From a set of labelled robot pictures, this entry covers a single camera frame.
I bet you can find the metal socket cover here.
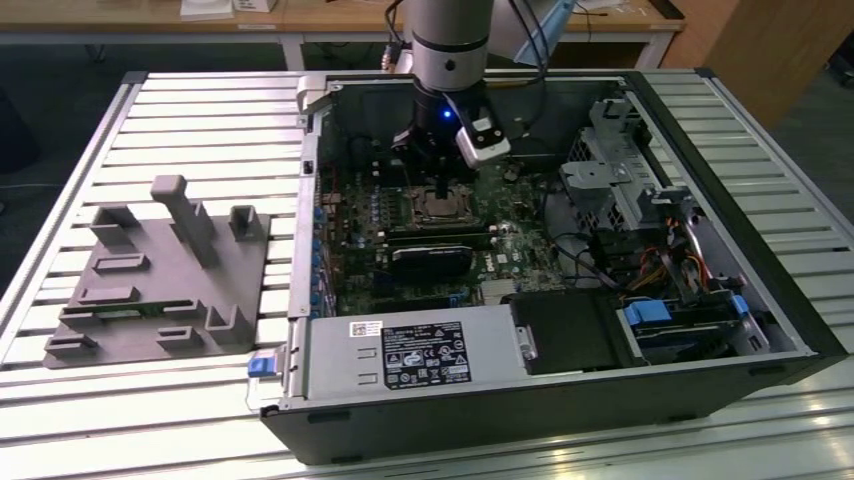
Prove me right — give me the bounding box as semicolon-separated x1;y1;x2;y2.
408;187;477;229

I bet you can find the green motherboard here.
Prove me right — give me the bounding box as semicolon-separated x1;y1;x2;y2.
314;158;586;319

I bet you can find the silver chipset heatsink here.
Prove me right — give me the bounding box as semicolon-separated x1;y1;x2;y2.
481;279;521;304

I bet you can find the grey parts rack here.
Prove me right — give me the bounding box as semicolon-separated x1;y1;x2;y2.
41;174;274;371

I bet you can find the silver CPU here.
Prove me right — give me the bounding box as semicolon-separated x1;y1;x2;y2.
425;193;468;220

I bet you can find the black cable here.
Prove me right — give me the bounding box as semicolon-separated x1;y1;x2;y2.
552;232;624;292

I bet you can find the grey metal drive cage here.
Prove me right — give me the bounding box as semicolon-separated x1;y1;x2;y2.
557;97;709;231

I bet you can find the hard disk in blue carrier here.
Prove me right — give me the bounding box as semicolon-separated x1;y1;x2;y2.
617;297;749;362

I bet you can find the green RAM stick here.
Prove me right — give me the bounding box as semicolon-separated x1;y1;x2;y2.
85;305;169;319

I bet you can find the coloured wire bundle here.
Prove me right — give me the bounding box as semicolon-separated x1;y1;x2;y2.
626;247;713;296

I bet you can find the wooden desk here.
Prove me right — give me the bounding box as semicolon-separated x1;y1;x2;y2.
0;0;689;71

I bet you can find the blue case latch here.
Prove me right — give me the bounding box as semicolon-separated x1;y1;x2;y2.
246;352;281;380

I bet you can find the grey power supply unit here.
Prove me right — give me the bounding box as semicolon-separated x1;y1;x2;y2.
304;304;529;401

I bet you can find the grey case handle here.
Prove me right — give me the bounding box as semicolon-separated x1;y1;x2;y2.
296;74;330;115

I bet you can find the CPU socket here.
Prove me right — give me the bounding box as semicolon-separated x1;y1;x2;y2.
405;184;481;232

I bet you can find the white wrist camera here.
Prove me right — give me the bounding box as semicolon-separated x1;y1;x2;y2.
456;92;514;170

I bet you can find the black PC case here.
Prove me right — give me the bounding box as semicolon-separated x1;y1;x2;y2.
258;68;851;466

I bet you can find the wooden cabinet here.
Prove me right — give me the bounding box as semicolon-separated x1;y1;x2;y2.
704;0;854;130

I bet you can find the black graphics card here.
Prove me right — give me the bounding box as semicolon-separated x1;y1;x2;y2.
390;243;477;287

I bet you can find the black plastic shroud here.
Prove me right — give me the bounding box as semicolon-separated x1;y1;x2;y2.
510;289;636;377

